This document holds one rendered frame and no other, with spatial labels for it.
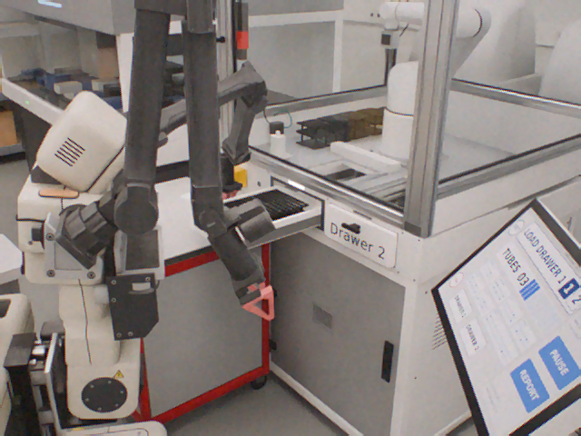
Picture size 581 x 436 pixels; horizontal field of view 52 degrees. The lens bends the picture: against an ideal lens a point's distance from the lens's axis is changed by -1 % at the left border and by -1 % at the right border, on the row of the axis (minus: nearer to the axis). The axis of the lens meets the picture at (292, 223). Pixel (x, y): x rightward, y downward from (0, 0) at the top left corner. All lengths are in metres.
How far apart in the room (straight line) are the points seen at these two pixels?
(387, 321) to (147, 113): 1.14
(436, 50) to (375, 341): 0.95
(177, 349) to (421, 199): 1.03
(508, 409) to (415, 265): 0.78
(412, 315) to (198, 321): 0.78
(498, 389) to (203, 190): 0.61
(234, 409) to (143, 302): 1.25
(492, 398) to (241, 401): 1.60
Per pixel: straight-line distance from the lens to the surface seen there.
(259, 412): 2.50
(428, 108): 1.61
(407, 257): 1.77
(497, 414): 1.07
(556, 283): 1.16
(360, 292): 1.99
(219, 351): 2.32
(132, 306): 1.35
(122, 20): 2.51
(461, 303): 1.31
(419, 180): 1.67
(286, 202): 2.03
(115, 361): 1.47
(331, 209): 1.92
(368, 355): 2.08
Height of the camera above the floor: 1.68
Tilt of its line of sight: 25 degrees down
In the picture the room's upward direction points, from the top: 1 degrees clockwise
